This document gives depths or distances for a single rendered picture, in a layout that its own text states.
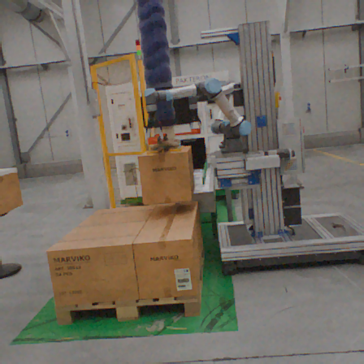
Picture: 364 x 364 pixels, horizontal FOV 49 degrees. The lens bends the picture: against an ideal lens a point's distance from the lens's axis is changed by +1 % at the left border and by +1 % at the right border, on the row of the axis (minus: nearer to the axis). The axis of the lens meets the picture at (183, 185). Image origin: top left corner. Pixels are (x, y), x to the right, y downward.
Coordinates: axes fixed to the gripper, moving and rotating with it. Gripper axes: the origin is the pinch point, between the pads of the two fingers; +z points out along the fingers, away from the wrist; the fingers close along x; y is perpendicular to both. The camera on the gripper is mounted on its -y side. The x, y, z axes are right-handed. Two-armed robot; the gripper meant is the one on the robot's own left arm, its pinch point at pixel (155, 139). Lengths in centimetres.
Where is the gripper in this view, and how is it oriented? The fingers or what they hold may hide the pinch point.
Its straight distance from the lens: 281.3
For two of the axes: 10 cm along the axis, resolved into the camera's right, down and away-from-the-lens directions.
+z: 1.2, 9.8, 1.7
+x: -9.9, 1.0, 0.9
